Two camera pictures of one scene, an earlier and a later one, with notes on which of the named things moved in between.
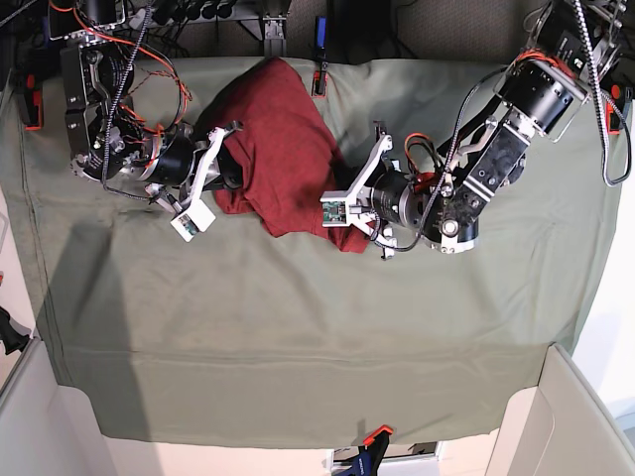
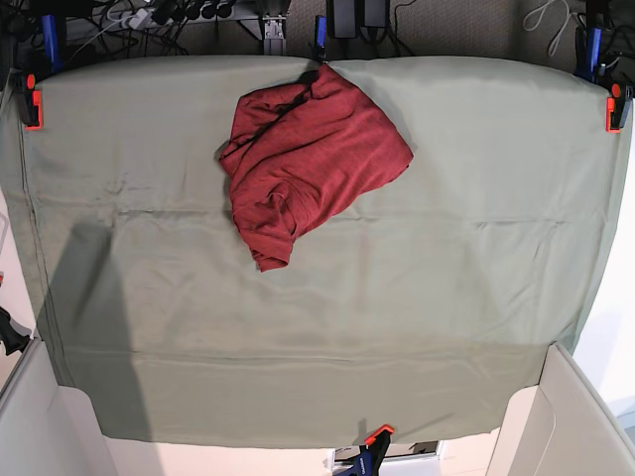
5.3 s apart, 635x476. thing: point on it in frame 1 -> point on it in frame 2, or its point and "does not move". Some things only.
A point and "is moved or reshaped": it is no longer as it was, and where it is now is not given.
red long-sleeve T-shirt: (290, 158) is moved or reshaped
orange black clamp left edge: (31, 106) does not move
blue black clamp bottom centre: (369, 455) does not move
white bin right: (562, 426) does not move
